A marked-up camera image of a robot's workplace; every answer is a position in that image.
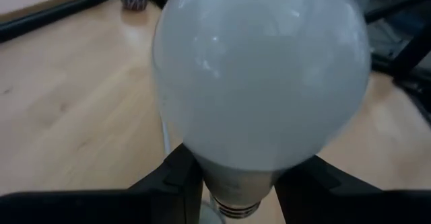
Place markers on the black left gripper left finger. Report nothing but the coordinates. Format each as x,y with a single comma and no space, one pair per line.
101,207

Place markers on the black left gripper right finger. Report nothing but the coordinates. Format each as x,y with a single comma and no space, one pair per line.
353,207

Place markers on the white light bulb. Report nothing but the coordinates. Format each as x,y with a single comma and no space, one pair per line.
262,82

